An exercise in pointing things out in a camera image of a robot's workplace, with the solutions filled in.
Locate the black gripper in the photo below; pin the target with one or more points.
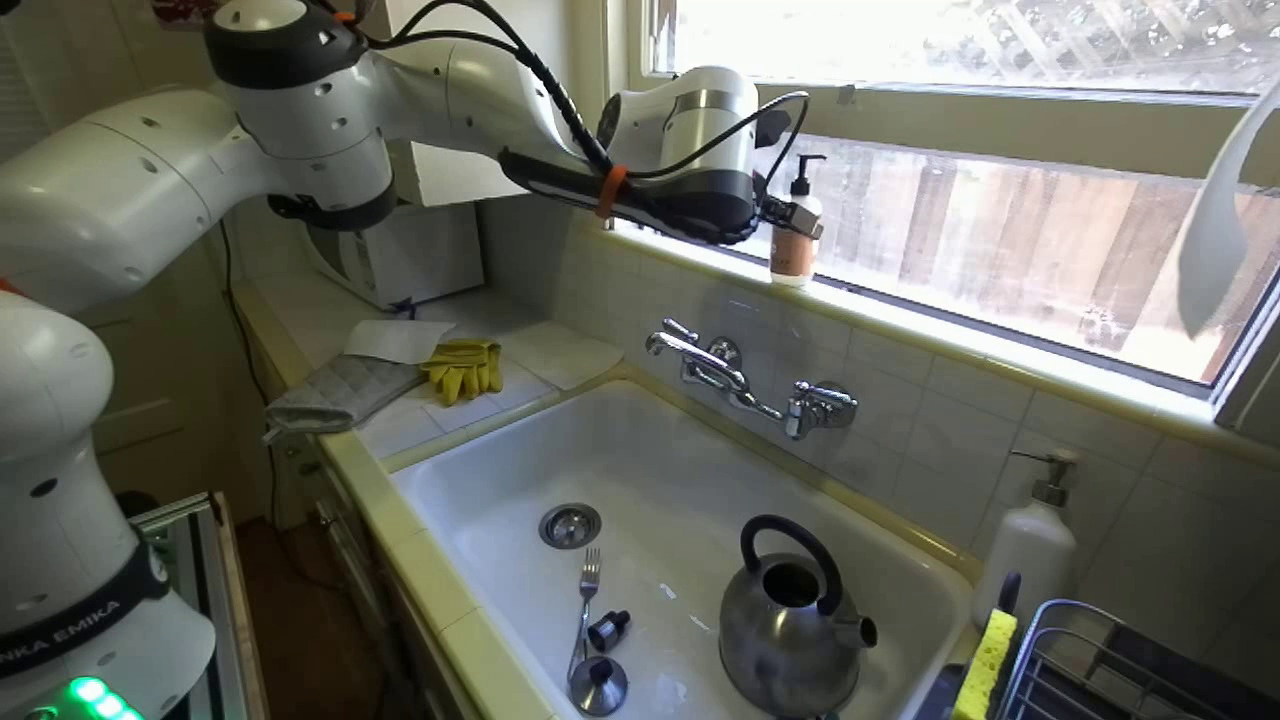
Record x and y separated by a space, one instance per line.
721 210

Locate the orange label hand soap bottle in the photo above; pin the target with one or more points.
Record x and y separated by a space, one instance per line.
792 244

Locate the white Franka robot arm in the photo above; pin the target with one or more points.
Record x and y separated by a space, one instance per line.
133 185

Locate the white ceramic sink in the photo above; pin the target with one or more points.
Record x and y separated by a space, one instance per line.
666 466

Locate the metal sink drain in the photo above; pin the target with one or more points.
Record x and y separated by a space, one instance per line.
570 525

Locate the white pump dispenser bottle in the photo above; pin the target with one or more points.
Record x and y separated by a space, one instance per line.
1027 555

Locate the yellow rubber glove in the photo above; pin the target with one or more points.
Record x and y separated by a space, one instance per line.
465 374

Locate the white countertop appliance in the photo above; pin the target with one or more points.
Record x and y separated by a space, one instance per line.
414 255

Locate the metal fork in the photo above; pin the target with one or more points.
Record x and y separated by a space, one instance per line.
589 584

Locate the white curved sheet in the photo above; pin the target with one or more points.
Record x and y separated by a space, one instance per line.
1215 224

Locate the small steel and black cap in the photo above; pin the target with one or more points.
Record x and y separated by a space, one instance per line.
610 628

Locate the grey folded cloth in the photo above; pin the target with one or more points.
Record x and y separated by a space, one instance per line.
341 392

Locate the yellow green sponge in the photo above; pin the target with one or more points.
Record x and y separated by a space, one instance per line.
986 667

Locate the round steel cup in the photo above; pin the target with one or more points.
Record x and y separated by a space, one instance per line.
597 681

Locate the white panelled door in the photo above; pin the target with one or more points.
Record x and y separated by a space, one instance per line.
174 401

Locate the metal stove edge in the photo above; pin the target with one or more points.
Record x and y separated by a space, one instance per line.
200 573

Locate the chrome wall faucet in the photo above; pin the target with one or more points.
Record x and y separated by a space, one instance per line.
813 401

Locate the cream window frame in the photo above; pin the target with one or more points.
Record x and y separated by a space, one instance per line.
1002 125

